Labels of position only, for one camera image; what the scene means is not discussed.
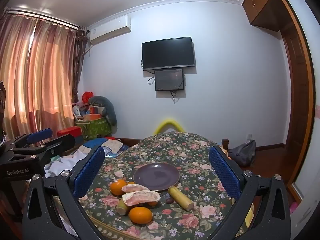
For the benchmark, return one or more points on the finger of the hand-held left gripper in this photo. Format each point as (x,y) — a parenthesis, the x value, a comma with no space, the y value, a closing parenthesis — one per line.
(40,134)
(57,143)

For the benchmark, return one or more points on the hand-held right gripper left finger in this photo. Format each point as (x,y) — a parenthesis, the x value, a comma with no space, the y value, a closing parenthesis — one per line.
(87,173)

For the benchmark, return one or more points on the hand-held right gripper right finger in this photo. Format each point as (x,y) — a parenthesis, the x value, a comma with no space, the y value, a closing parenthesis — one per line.
(223,173)

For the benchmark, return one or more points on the greenish sugarcane piece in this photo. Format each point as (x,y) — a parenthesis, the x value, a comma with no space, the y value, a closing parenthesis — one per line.
(122,207)

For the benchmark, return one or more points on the yellow sugarcane piece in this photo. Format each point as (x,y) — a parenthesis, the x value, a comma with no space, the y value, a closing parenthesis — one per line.
(180,198)

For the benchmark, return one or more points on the pomelo wedge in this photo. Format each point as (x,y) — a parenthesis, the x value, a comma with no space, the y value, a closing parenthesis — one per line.
(135,188)
(141,198)

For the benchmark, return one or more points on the purple plate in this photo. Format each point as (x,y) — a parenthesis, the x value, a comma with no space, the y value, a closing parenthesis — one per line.
(156,176)

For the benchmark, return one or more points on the red box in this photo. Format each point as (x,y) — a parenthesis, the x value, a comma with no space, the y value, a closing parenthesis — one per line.
(68,131)

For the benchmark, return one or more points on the white cloth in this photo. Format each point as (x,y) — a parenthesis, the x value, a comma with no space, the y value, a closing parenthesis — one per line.
(71,160)

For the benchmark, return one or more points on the grey bag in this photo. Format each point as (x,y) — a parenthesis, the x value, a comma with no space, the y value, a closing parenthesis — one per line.
(242,153)

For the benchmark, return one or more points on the blue patchwork quilt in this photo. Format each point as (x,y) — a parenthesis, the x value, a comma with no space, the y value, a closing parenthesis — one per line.
(113,146)

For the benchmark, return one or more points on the orange box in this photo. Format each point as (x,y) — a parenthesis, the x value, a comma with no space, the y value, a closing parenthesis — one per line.
(92,117)

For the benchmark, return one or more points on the floral blanket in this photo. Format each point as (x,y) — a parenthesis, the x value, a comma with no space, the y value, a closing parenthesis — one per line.
(180,145)

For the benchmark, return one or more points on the red fabric bundle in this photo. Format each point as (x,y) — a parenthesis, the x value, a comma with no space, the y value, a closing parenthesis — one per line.
(87,97)

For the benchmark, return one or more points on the pink curtain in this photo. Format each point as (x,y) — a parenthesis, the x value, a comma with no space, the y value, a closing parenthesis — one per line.
(37,75)

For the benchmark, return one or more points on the dark red date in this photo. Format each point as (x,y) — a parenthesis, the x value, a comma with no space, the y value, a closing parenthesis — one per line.
(169,200)

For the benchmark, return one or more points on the yellow hoop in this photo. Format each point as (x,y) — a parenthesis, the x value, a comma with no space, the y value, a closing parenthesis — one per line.
(170,123)

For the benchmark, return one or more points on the pink slipper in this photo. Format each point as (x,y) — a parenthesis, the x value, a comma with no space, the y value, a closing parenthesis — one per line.
(295,208)

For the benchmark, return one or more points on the brown patterned curtain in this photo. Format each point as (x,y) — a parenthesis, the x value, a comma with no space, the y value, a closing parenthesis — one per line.
(80,60)

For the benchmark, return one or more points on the small black monitor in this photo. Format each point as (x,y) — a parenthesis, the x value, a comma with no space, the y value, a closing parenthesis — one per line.
(169,80)

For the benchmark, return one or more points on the white air conditioner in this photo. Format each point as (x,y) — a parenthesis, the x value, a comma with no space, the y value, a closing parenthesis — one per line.
(110,28)

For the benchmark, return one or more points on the wooden overhead cabinet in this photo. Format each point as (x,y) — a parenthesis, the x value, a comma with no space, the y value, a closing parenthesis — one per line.
(262,2)

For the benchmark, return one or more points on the wall outlet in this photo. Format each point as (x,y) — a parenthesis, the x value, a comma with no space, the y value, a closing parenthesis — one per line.
(249,137)

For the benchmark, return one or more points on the wooden wardrobe frame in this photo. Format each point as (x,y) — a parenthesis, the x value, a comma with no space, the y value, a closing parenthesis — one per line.
(297,92)

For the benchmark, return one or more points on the curtain rail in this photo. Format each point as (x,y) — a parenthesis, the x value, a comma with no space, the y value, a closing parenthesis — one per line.
(45,17)

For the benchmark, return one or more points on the black wall television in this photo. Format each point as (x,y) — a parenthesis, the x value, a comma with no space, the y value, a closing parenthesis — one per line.
(167,52)

